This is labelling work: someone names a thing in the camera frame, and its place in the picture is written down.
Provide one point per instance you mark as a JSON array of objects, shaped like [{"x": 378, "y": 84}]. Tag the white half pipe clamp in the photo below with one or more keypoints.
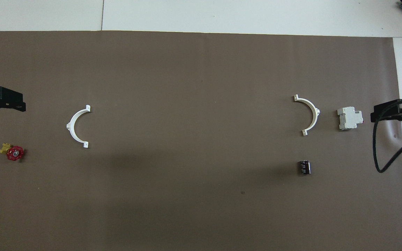
[
  {"x": 69, "y": 126},
  {"x": 316, "y": 112}
]

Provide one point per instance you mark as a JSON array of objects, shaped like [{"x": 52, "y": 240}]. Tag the white circuit breaker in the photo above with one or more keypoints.
[{"x": 347, "y": 118}]

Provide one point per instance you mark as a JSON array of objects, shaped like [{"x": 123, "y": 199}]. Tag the brown paper mat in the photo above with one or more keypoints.
[{"x": 187, "y": 69}]

